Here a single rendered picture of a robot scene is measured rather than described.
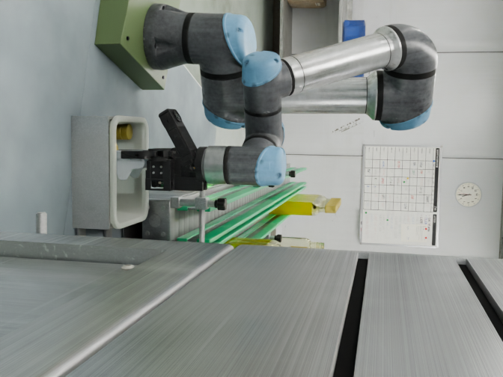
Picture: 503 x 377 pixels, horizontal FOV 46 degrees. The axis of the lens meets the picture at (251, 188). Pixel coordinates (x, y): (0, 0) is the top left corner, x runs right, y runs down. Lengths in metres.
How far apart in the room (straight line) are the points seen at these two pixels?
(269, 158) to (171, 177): 0.20
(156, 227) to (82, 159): 0.26
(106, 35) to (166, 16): 0.16
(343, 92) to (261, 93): 0.30
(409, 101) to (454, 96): 5.90
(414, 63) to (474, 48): 6.02
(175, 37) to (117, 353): 1.19
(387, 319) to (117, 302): 0.13
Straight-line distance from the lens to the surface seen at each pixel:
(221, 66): 1.37
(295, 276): 0.35
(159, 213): 1.36
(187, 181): 1.18
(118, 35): 1.31
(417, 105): 1.41
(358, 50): 1.27
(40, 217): 0.74
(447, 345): 0.25
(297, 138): 7.32
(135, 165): 1.20
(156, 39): 1.39
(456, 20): 7.40
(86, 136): 1.21
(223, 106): 1.41
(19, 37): 1.09
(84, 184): 1.21
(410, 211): 7.29
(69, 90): 1.22
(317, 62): 1.21
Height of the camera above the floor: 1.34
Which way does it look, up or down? 12 degrees down
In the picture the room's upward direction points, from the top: 92 degrees clockwise
